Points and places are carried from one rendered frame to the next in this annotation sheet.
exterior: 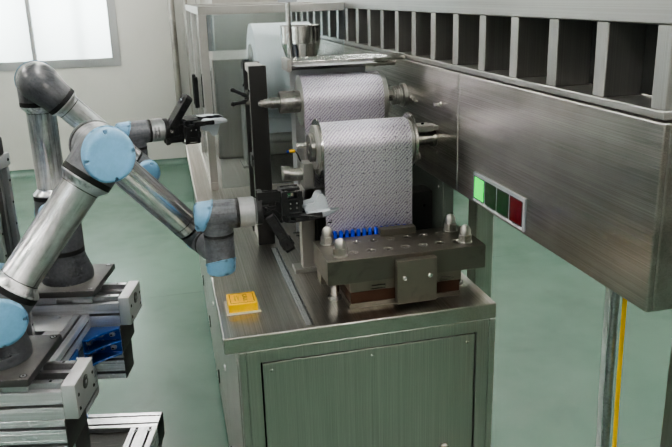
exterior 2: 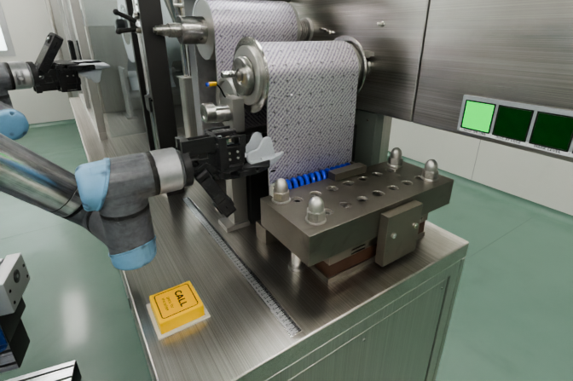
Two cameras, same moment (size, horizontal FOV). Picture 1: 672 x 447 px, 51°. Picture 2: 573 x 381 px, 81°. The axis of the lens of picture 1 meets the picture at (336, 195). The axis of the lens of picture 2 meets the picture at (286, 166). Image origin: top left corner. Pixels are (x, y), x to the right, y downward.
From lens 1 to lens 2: 1.20 m
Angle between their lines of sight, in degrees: 20
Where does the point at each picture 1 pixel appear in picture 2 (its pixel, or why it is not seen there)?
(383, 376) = (370, 355)
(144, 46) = (32, 42)
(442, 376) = (418, 329)
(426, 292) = (408, 245)
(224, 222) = (134, 193)
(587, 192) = not seen: outside the picture
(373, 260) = (360, 220)
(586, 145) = not seen: outside the picture
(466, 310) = (448, 257)
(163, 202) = (16, 170)
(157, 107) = not seen: hidden behind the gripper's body
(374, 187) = (320, 124)
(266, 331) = (237, 369)
